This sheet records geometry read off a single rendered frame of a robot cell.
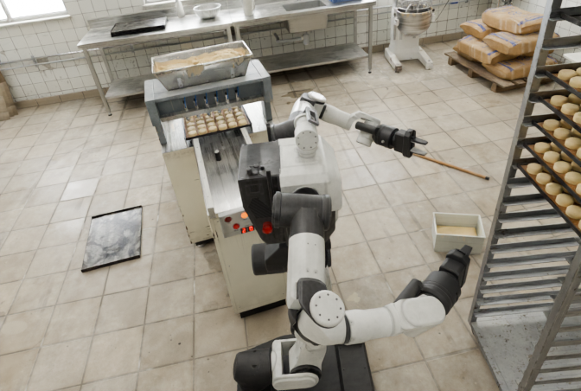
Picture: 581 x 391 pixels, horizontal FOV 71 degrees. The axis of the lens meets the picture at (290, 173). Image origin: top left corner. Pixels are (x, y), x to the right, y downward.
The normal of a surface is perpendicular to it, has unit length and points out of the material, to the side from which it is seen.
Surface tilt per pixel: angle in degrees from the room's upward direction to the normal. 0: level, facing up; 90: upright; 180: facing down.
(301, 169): 0
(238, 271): 90
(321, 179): 42
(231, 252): 90
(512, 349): 0
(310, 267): 26
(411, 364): 0
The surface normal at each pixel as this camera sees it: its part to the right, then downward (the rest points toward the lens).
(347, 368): -0.09, -0.82
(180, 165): 0.29, 0.53
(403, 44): 0.04, 0.57
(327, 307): 0.25, -0.60
